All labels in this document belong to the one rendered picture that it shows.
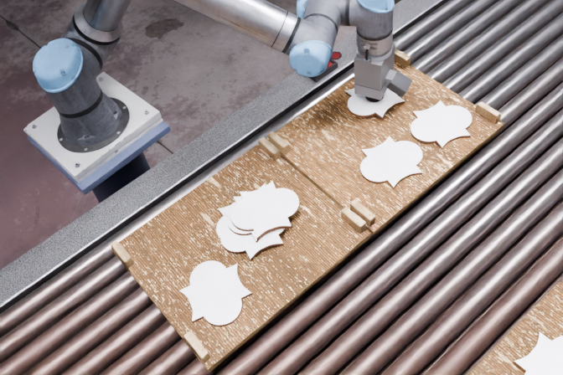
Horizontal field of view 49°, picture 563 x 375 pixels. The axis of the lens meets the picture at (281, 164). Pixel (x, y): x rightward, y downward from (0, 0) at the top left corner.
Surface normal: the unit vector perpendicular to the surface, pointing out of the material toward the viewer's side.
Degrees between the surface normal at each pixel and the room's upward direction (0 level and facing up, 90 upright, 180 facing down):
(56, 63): 8
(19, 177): 0
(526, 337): 0
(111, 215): 0
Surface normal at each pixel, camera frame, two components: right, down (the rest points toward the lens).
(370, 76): -0.45, 0.72
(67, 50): -0.21, -0.53
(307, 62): -0.24, 0.77
